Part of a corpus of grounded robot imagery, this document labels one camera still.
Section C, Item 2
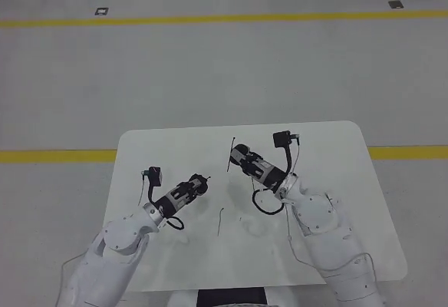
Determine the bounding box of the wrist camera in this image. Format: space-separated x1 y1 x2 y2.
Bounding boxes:
140 166 164 209
272 130 301 181

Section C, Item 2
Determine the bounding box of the thin white cable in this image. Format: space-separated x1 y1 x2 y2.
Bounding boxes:
54 249 90 307
284 205 379 283

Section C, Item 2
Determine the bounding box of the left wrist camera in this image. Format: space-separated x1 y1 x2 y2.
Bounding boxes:
140 166 164 209

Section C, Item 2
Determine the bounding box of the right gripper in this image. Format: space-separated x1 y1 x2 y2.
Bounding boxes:
229 144 292 195

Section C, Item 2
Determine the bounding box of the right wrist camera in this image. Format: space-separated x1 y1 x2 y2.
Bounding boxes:
272 130 301 181

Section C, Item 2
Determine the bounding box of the robot body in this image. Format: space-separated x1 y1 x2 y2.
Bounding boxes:
165 286 298 307

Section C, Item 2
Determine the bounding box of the thin black zip tie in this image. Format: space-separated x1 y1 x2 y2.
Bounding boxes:
216 207 226 237
226 136 237 173

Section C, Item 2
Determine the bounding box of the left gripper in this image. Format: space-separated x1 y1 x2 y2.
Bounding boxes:
143 173 210 228

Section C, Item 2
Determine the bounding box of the black cable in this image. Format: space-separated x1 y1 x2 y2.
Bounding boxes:
251 187 286 216
163 215 186 232

